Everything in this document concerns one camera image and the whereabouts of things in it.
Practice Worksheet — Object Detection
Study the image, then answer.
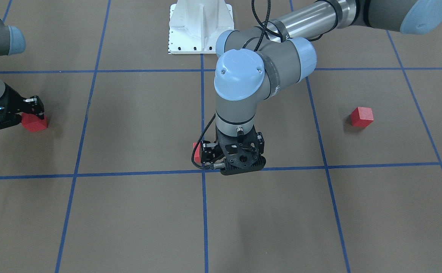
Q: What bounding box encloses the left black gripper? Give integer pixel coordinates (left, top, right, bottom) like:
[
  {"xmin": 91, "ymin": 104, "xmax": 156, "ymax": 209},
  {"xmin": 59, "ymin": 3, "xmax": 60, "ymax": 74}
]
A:
[{"xmin": 216, "ymin": 127, "xmax": 266, "ymax": 175}]

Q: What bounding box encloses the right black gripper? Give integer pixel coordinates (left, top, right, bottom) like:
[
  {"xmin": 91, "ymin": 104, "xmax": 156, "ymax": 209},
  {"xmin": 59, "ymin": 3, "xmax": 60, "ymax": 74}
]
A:
[{"xmin": 0, "ymin": 84, "xmax": 26, "ymax": 130}]

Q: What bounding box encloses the red block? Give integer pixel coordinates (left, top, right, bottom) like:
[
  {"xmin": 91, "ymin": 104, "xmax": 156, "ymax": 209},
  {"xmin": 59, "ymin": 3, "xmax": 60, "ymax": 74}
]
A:
[
  {"xmin": 350, "ymin": 107, "xmax": 374, "ymax": 128},
  {"xmin": 20, "ymin": 113, "xmax": 48, "ymax": 132},
  {"xmin": 193, "ymin": 142, "xmax": 201, "ymax": 164}
]

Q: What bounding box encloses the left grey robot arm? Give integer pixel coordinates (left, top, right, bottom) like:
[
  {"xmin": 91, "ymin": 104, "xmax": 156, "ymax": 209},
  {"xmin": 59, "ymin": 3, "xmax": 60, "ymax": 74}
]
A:
[{"xmin": 191, "ymin": 0, "xmax": 442, "ymax": 175}]

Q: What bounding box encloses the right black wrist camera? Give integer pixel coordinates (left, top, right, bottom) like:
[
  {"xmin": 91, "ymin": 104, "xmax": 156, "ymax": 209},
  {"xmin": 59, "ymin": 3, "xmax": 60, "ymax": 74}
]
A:
[{"xmin": 23, "ymin": 96, "xmax": 45, "ymax": 116}]

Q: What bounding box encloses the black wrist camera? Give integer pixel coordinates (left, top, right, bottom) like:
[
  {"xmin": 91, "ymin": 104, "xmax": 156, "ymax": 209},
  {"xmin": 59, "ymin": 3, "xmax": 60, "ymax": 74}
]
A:
[
  {"xmin": 23, "ymin": 96, "xmax": 45, "ymax": 116},
  {"xmin": 200, "ymin": 140, "xmax": 225, "ymax": 164}
]

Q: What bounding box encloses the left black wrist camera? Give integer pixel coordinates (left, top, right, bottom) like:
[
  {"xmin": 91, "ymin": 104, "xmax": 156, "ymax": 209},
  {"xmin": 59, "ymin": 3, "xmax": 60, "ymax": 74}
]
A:
[{"xmin": 200, "ymin": 140, "xmax": 225, "ymax": 164}]

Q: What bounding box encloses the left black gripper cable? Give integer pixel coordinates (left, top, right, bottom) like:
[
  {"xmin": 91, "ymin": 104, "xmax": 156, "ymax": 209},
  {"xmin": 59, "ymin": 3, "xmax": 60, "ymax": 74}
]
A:
[{"xmin": 191, "ymin": 114, "xmax": 218, "ymax": 169}]

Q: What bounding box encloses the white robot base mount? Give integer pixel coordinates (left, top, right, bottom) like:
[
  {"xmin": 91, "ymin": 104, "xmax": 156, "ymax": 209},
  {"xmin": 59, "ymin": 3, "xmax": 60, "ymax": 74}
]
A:
[{"xmin": 168, "ymin": 0, "xmax": 234, "ymax": 54}]

